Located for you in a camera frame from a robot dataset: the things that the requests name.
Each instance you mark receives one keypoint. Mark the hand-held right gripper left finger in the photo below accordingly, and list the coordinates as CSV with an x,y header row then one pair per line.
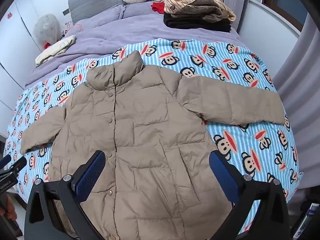
x,y
91,177

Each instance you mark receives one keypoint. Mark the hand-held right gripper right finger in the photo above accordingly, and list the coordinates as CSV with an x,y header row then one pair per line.
x,y
223,177

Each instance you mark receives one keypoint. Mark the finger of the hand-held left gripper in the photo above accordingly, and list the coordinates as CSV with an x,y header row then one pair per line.
x,y
18,164
5,161

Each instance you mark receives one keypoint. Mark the beige puffer jacket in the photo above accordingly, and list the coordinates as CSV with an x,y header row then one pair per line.
x,y
150,120

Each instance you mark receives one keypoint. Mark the pile of brown black clothes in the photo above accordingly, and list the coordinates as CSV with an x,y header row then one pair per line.
x,y
185,0

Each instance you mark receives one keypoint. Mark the person's left hand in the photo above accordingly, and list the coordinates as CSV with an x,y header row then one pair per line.
x,y
9,206

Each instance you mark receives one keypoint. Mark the monkey print striped blanket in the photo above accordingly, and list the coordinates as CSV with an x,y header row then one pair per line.
x,y
250,142

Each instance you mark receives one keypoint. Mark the blue white box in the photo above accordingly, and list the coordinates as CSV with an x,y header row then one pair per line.
x,y
311,215

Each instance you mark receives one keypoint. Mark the white wardrobe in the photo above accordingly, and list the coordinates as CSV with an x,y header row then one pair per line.
x,y
15,42

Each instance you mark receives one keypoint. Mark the cream folded garment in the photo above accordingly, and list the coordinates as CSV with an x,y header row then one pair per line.
x,y
55,48

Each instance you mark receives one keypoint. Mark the red packet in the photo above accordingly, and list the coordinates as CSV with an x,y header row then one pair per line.
x,y
46,45

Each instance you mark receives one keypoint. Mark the fan with white cover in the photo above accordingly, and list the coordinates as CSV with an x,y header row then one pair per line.
x,y
47,27

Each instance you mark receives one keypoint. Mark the purple duvet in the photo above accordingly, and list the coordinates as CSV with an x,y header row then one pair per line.
x,y
112,37

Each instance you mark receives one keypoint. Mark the red wardrobe sticker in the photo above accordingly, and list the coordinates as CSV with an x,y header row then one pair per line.
x,y
9,15

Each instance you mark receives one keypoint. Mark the black folded garment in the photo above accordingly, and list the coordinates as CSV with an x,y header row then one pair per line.
x,y
195,22

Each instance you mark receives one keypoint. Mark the purple pillow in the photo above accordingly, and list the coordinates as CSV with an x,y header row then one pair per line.
x,y
140,10
102,15

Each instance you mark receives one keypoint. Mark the grey quilted headboard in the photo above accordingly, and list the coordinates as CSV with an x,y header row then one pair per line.
x,y
100,2

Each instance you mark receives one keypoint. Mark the red cloth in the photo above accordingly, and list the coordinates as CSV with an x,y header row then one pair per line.
x,y
158,7

